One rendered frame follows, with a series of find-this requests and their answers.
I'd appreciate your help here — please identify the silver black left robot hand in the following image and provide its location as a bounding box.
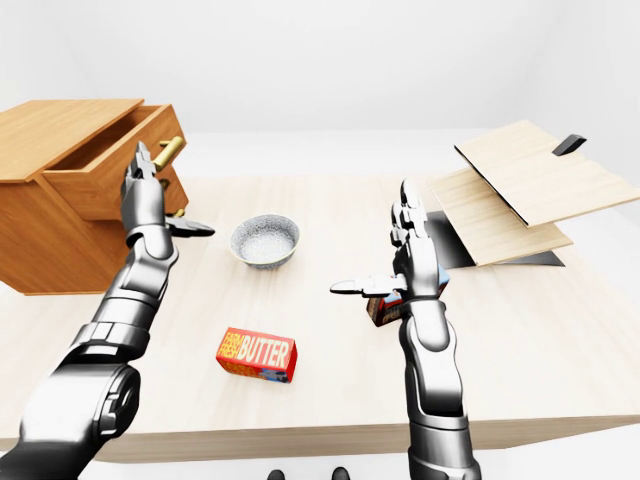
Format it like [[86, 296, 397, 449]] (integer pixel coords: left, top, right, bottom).
[[120, 140, 216, 239]]

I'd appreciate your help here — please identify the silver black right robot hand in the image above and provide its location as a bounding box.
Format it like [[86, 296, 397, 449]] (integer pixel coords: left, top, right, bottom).
[[329, 178, 442, 304]]

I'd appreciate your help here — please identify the wooden cabinet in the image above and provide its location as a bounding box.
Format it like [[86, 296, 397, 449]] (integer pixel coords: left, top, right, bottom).
[[0, 98, 191, 297]]

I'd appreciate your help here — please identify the brown printed food box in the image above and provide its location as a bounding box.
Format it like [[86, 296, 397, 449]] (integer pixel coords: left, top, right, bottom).
[[366, 265, 450, 329]]

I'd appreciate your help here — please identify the small pale wooden board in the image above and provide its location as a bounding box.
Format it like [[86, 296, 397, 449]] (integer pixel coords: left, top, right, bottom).
[[429, 168, 574, 268]]

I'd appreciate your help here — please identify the grey patterned bowl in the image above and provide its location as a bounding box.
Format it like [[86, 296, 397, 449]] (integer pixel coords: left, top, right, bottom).
[[229, 213, 301, 271]]

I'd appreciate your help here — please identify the large pale wooden board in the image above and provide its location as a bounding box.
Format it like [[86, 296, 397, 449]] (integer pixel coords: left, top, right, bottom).
[[453, 119, 640, 229]]

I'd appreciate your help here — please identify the red butter box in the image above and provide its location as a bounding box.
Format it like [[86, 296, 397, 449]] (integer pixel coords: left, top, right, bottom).
[[215, 327, 299, 385]]

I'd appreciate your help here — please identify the small black block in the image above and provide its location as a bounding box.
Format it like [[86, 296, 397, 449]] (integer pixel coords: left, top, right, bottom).
[[552, 133, 588, 158]]

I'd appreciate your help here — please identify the brass drawer handle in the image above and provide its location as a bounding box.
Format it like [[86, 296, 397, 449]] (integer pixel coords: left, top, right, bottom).
[[156, 177, 187, 220], [152, 135, 186, 172]]

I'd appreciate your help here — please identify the wooden drawer with brass handle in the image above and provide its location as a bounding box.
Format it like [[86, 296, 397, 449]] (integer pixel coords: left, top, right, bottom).
[[42, 103, 189, 222], [155, 163, 191, 217]]

